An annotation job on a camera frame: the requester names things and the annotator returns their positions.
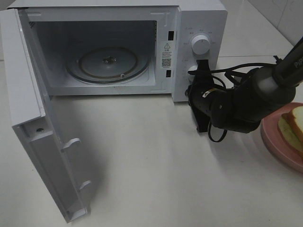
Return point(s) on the white microwave oven body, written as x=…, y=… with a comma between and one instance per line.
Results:
x=163, y=29

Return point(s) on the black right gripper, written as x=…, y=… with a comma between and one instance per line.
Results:
x=201, y=94

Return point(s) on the upper white power knob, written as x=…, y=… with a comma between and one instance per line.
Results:
x=200, y=44

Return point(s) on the white bread sandwich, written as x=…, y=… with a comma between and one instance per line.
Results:
x=291, y=127

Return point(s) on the white microwave door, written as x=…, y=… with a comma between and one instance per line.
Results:
x=32, y=115

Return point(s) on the glass microwave turntable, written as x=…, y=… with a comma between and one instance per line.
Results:
x=106, y=65

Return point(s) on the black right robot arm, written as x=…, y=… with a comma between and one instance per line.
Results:
x=238, y=98

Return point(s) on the pink round plate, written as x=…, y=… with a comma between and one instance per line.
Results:
x=275, y=142

